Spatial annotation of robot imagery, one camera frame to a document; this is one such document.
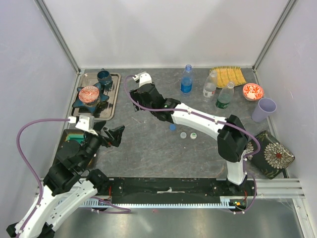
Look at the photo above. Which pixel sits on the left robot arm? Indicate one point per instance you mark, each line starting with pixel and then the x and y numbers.
pixel 56 202

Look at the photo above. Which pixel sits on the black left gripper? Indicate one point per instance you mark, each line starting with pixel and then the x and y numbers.
pixel 116 133

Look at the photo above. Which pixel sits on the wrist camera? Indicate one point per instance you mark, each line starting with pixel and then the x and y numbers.
pixel 142 78
pixel 86 124

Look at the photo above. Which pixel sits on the dark teal mug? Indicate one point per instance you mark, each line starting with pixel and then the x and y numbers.
pixel 104 77

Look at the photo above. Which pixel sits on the red-label clear bottle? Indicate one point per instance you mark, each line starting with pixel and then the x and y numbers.
pixel 210 84

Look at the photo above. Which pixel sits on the green-white Cestbon cap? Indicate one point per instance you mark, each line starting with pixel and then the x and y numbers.
pixel 193 135

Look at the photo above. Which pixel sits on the green square dish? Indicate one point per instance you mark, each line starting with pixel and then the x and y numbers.
pixel 74 136

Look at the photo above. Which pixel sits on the metal serving tray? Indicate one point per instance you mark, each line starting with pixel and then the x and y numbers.
pixel 105 111

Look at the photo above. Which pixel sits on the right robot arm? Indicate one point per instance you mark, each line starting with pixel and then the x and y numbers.
pixel 228 134

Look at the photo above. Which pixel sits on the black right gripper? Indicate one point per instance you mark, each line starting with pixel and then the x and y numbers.
pixel 135 95

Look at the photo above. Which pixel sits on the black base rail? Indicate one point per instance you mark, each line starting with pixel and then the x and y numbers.
pixel 120 186

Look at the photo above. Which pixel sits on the blue-label water bottle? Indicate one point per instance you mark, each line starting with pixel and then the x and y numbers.
pixel 187 79

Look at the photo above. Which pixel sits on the yellow woven tray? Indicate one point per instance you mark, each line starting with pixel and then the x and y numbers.
pixel 229 73

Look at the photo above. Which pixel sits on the red floral bowl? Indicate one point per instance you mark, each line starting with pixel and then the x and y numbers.
pixel 252 92

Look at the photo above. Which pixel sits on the dark blue star plate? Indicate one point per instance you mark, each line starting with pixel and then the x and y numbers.
pixel 92 107

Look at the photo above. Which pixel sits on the white bottle cap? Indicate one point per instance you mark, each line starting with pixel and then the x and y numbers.
pixel 183 135

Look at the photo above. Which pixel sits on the purple plastic cup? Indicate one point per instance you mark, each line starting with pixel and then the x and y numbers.
pixel 264 108

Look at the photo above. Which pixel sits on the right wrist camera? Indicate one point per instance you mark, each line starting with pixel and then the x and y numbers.
pixel 142 78

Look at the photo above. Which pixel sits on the slotted cable duct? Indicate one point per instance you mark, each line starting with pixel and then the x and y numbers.
pixel 177 200

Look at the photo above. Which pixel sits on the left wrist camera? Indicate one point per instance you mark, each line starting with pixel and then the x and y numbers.
pixel 86 124

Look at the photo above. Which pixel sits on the green-label Cestbon bottle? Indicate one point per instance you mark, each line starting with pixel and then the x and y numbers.
pixel 225 96

